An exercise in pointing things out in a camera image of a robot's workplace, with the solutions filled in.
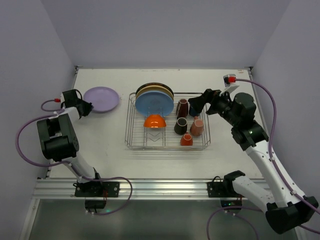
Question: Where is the purple plate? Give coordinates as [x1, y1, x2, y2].
[83, 86, 120, 113]

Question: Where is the blue plate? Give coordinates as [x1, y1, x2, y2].
[135, 90, 174, 117]

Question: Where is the yellow plate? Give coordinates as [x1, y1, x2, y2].
[135, 84, 174, 100]

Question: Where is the green rimmed printed plate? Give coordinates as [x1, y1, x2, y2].
[135, 82, 174, 94]

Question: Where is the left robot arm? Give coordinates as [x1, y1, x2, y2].
[36, 89, 98, 184]

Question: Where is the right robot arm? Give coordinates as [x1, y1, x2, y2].
[188, 89, 319, 234]

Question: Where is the blue cup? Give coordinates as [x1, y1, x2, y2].
[188, 105, 202, 117]

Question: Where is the dark brown cup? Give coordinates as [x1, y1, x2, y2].
[176, 98, 189, 118]

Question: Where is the pink cup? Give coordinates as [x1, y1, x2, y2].
[190, 116, 204, 137]

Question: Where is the black cup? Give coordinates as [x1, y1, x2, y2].
[174, 117, 188, 135]

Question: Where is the red orange cup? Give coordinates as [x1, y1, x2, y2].
[180, 132, 194, 146]

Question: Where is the orange bowl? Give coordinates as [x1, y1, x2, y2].
[143, 114, 167, 129]

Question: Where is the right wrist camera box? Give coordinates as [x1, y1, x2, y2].
[222, 74, 239, 94]

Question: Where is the wire dish rack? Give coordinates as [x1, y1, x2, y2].
[124, 92, 211, 151]

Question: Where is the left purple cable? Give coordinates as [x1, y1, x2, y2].
[15, 98, 133, 216]

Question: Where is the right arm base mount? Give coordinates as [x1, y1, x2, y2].
[206, 176, 243, 213]

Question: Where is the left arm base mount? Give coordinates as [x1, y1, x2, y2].
[73, 181, 120, 213]

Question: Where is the aluminium rail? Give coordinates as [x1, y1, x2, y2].
[31, 178, 210, 201]

